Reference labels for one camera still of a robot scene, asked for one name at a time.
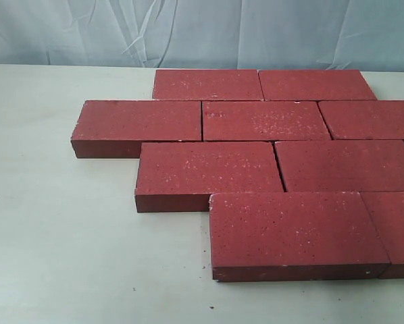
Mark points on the long red brick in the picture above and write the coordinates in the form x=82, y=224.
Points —
x=181, y=176

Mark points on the red brick back row middle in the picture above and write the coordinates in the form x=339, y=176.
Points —
x=263, y=121

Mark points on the red brick row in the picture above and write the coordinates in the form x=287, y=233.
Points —
x=207, y=85
x=263, y=121

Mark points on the red brick back row left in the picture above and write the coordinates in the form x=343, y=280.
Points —
x=207, y=85

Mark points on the red brick under tilted one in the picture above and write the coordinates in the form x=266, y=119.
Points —
x=315, y=85

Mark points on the large red brick front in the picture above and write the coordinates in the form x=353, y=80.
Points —
x=293, y=236

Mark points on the pale blue backdrop cloth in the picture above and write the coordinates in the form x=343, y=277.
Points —
x=364, y=35

